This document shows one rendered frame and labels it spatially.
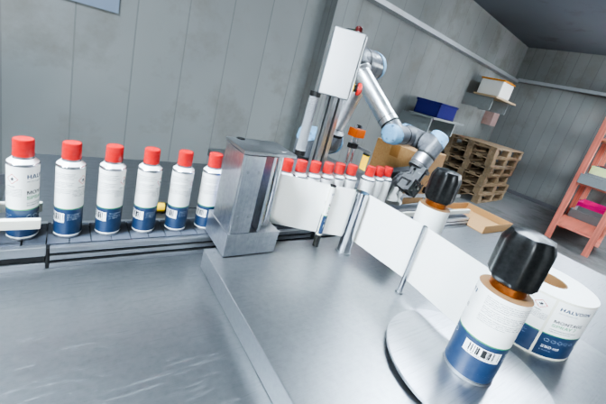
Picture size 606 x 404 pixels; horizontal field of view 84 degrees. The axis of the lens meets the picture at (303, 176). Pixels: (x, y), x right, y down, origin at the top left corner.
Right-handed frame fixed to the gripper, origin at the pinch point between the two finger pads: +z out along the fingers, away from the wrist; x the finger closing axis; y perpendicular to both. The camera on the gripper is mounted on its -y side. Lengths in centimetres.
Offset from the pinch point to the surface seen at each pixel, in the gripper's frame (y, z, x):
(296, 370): 48, 40, -59
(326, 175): 2.0, 7.5, -35.6
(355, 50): 0, -25, -56
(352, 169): 1.8, 0.1, -28.0
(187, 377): 40, 52, -69
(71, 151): 2, 39, -94
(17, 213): 3, 54, -95
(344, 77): 0, -17, -52
